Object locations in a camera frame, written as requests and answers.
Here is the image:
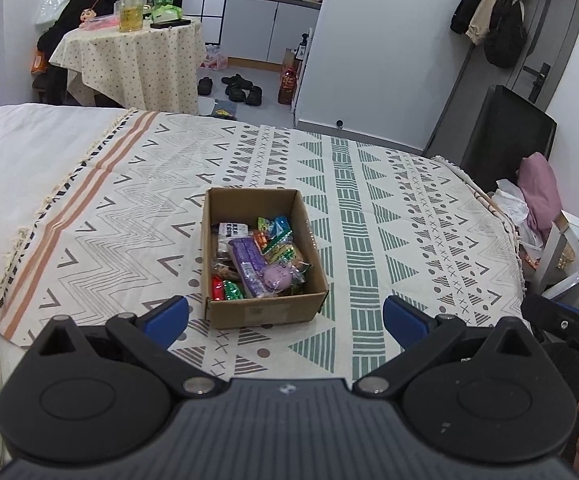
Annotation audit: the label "black slippers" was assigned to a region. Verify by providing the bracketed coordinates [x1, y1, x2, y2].
[198, 74, 262, 107]

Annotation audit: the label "green snack packet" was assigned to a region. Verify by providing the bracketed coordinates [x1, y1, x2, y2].
[224, 280, 244, 301]

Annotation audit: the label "yellow oil bottle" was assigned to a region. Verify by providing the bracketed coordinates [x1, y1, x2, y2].
[119, 0, 144, 32]

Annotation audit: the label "blue snack packet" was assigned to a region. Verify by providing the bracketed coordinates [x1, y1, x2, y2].
[273, 216, 291, 237]

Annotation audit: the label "door handle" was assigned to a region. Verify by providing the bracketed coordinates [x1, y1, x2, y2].
[523, 63, 552, 104]

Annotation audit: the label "white black snack packet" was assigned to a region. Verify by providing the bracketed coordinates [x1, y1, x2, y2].
[218, 222, 250, 240]

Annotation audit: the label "purple long snack pack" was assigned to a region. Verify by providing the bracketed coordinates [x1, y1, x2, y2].
[228, 236, 274, 298]

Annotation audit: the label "green white cookie packet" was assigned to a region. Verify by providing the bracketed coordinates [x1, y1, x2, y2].
[264, 242, 310, 273]

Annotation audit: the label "pink cloth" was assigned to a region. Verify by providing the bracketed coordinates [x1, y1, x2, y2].
[516, 152, 563, 240]

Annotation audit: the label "white plastic bag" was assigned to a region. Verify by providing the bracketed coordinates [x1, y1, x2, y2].
[491, 179, 544, 252]

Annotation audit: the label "bright green candy packet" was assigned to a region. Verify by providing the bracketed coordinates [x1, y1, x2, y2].
[257, 217, 276, 237]

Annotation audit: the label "pink mochi clear packet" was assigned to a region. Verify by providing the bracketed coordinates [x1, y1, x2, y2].
[262, 263, 305, 292]

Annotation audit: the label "red snack packet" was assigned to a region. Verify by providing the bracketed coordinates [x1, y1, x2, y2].
[212, 275, 226, 301]

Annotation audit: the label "hanging coats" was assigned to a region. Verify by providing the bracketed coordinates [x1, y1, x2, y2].
[450, 0, 528, 70]

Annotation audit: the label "round table dotted tablecloth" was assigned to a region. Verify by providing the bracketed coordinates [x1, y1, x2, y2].
[50, 18, 206, 115]

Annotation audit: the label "black chair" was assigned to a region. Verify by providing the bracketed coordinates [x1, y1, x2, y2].
[460, 84, 557, 193]

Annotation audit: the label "patterned bed blanket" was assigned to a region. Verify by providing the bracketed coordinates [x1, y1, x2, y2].
[0, 112, 524, 380]

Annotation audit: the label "white cabinet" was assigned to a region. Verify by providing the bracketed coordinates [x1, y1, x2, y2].
[220, 0, 320, 65]

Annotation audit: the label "green tissue pack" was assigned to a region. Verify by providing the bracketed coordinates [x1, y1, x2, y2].
[152, 3, 182, 24]

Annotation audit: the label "white side shelf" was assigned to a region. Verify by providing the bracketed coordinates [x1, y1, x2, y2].
[529, 211, 579, 299]

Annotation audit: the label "open brown cardboard box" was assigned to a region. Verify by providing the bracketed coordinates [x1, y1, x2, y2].
[202, 188, 329, 330]

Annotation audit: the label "pink water bottle pack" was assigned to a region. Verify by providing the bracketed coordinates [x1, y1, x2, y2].
[201, 44, 229, 70]

